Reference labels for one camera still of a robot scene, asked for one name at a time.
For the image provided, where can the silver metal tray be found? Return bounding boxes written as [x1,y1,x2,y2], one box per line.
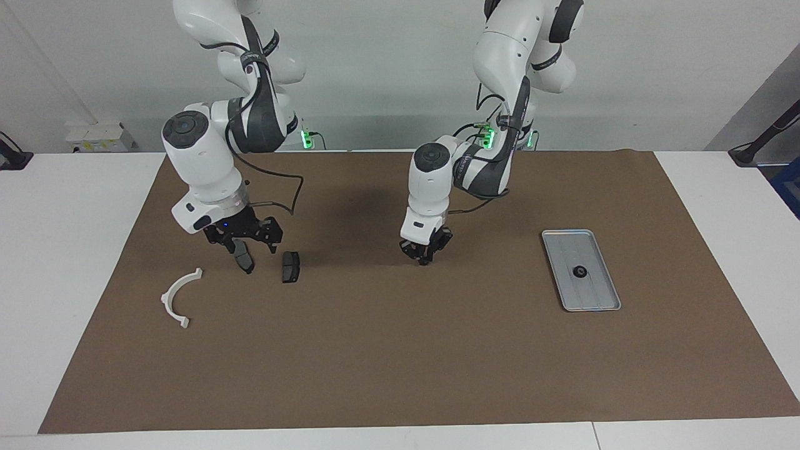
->
[541,229,623,313]

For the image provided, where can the brown table mat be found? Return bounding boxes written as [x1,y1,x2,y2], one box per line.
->
[37,150,800,435]

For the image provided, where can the blue crate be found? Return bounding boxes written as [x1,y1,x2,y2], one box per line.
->
[770,156,800,219]

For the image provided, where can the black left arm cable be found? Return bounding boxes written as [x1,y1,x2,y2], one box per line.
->
[447,75,532,217]

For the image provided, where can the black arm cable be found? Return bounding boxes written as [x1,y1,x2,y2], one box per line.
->
[200,28,305,216]
[447,75,532,217]

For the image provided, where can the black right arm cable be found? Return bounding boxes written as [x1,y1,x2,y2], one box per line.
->
[200,28,305,216]

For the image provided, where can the white half ring clamp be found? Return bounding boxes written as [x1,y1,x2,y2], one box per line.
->
[161,267,204,329]

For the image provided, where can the white wall power box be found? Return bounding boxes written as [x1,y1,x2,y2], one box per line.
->
[66,122,135,153]

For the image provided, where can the black clamp mount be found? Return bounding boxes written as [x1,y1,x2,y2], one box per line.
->
[0,131,33,171]

